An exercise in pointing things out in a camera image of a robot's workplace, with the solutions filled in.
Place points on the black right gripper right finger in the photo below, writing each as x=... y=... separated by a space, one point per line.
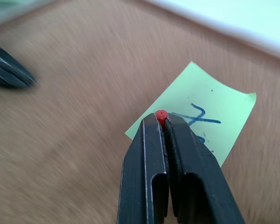
x=200 y=182

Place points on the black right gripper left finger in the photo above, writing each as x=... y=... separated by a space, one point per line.
x=140 y=177

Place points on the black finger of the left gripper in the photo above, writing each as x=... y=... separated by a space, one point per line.
x=7 y=70

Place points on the red pushpin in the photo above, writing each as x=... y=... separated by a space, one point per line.
x=161 y=118

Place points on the green sticky note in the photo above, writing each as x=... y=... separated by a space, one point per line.
x=205 y=102

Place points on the white tray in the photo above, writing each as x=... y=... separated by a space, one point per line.
x=235 y=21

